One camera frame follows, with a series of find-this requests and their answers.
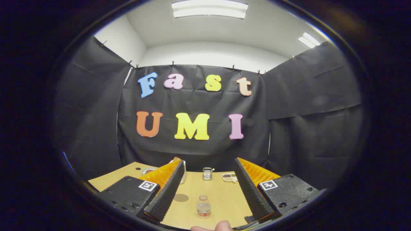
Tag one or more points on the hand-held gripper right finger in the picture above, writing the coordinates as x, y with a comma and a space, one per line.
250, 192

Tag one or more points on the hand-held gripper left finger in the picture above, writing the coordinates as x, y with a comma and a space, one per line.
167, 192

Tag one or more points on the round brown coaster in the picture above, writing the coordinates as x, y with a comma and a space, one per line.
181, 198

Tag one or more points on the clear plastic bottle red label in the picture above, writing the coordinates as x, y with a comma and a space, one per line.
204, 208

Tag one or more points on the white toaster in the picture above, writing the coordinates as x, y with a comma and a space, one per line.
183, 175

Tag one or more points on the white divided condiment dish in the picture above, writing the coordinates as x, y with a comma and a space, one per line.
228, 177

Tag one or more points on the wooden table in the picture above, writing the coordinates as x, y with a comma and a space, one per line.
221, 199

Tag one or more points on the pale green plate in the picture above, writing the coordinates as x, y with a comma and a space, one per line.
148, 168

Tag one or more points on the small glass jar with spoon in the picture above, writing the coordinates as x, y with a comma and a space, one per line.
207, 174

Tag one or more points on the black backdrop cloth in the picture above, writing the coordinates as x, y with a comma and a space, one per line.
199, 150

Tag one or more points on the small ceiling light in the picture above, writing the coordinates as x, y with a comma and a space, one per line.
309, 40

